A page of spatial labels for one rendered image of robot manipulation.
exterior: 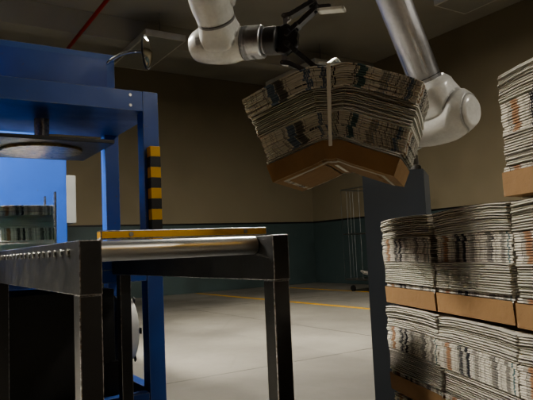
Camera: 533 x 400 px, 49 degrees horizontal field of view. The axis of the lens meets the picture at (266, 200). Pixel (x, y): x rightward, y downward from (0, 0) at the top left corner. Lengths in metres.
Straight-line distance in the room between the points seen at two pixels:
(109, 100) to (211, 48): 1.32
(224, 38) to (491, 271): 0.88
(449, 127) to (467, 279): 0.72
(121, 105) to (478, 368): 2.11
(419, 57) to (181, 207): 9.47
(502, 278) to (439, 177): 9.03
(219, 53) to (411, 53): 0.61
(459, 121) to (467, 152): 7.97
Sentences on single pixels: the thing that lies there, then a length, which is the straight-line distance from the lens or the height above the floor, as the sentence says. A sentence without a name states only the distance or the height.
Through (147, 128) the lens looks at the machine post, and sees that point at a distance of 2.89.
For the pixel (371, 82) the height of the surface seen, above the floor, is 1.13.
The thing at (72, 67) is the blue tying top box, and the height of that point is 1.66.
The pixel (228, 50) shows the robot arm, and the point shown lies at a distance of 1.59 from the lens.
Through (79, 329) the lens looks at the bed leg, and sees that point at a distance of 1.34.
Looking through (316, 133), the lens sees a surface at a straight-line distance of 1.37.
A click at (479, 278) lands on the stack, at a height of 0.69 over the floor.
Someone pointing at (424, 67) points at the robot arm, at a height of 1.30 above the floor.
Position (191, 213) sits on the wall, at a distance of 11.19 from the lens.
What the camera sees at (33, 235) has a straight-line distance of 3.42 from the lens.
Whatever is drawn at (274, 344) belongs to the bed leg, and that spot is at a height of 0.52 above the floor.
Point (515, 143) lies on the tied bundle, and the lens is 1.11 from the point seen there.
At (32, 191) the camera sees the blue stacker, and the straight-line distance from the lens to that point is 5.06.
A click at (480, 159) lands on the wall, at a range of 9.68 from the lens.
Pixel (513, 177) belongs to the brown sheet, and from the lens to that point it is 1.10.
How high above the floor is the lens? 0.76
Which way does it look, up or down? 5 degrees up
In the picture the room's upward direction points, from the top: 3 degrees counter-clockwise
